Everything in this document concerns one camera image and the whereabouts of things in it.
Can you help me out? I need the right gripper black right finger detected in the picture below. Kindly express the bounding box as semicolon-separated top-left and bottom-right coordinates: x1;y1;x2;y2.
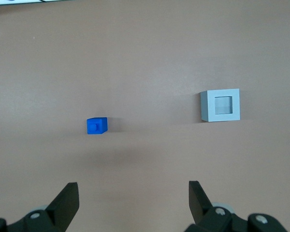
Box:
185;180;289;232

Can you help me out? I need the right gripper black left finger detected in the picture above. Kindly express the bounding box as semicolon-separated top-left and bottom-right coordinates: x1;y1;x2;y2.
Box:
0;182;80;232

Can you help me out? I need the blue plastic part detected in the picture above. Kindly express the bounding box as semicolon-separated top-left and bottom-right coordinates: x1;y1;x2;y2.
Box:
86;117;108;135

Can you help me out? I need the gray square base block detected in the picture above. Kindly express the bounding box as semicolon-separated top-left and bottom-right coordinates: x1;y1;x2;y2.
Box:
200;88;241;123

